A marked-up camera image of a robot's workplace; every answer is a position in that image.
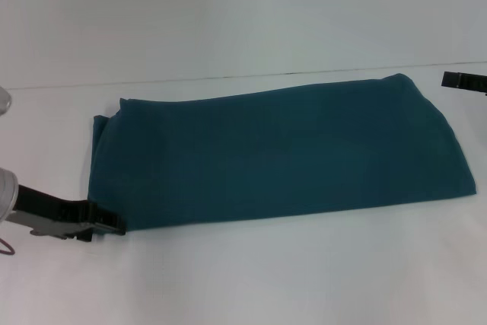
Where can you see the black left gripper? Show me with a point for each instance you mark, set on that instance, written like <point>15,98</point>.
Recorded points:
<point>49,212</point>

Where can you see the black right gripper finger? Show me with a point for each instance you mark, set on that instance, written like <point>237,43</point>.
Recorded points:
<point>464,81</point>

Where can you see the teal blue printed t-shirt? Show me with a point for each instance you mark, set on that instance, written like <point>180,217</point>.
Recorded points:
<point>266,150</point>

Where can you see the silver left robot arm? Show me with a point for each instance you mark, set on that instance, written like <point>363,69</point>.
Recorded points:
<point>7,195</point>

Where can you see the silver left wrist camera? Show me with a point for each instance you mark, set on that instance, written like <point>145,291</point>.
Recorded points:
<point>4,100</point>

